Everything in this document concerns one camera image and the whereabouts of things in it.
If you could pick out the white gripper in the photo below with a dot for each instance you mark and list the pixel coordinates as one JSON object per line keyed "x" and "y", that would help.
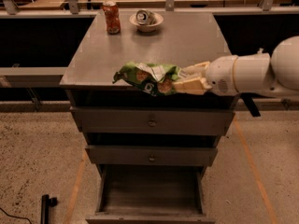
{"x": 220, "y": 74}

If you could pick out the green rice chip bag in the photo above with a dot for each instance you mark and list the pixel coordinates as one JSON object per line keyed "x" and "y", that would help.
{"x": 152, "y": 78}

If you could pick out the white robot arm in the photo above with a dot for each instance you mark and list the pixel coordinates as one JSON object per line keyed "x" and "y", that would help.
{"x": 267, "y": 69}

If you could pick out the grey wooden drawer cabinet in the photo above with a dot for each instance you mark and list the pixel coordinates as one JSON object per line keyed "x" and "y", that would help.
{"x": 184, "y": 38}

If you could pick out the grey top drawer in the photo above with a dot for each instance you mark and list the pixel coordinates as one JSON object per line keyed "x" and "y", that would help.
{"x": 180, "y": 122}

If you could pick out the grey middle drawer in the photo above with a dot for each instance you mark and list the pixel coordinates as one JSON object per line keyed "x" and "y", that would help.
{"x": 163, "y": 156}

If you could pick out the grey open bottom drawer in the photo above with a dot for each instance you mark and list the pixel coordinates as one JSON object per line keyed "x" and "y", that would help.
{"x": 131, "y": 194}

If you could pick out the clear hand sanitizer bottle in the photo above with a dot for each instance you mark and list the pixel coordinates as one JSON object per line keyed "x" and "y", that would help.
{"x": 260, "y": 50}

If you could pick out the white ceramic bowl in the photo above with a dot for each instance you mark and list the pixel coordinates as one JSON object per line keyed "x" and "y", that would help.
{"x": 148, "y": 28}

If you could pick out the crushed silver can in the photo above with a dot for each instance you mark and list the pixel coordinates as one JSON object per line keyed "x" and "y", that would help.
{"x": 144, "y": 17}

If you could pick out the red soda can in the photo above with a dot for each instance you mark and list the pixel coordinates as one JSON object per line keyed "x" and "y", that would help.
{"x": 111, "y": 12}

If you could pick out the grey metal railing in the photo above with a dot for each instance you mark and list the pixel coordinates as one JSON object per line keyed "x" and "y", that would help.
{"x": 244, "y": 29}

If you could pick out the black floor device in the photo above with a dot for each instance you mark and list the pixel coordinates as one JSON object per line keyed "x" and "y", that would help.
{"x": 46, "y": 203}

